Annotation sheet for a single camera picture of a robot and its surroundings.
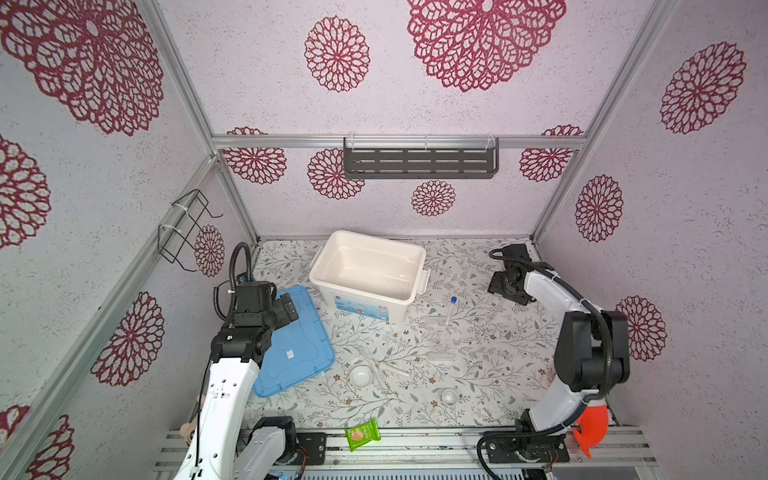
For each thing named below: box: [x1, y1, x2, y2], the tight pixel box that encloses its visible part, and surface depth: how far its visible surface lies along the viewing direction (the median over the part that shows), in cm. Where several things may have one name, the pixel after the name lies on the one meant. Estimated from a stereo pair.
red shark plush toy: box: [573, 405, 609, 459], surface depth 76 cm
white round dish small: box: [442, 388, 459, 406], surface depth 81 cm
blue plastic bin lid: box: [254, 285, 334, 397], surface depth 92 cm
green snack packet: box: [344, 418, 381, 452], surface depth 76 cm
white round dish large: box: [350, 365, 373, 388], surface depth 86 cm
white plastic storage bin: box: [309, 230, 430, 323], surface depth 97 cm
